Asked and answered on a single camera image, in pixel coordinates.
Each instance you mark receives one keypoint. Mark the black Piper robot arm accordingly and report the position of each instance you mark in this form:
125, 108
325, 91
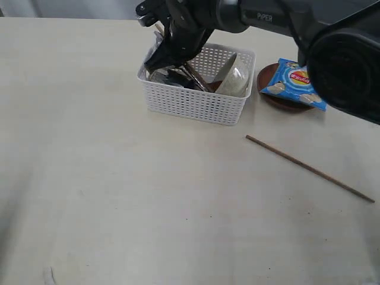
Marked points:
337, 41

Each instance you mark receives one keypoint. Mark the speckled white ceramic bowl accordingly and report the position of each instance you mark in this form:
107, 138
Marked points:
234, 77

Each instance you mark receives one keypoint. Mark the white perforated plastic basket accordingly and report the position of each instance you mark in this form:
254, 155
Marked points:
199, 105

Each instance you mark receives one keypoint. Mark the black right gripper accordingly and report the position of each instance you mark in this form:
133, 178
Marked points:
191, 24

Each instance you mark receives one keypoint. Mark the brown wooden chopstick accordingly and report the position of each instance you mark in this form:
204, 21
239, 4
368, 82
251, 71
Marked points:
311, 169
196, 77

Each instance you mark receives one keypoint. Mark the brown wooden plate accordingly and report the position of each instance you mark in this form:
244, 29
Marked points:
263, 78

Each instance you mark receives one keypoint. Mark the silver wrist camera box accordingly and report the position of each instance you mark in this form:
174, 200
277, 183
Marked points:
151, 11

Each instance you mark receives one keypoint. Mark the silver metal cup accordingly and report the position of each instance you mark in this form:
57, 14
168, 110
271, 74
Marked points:
174, 77

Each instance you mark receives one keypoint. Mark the blue Lay's chips bag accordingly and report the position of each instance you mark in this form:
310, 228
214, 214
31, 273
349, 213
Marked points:
291, 82

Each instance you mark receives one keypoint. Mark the brown wooden spoon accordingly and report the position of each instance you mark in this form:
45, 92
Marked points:
212, 87

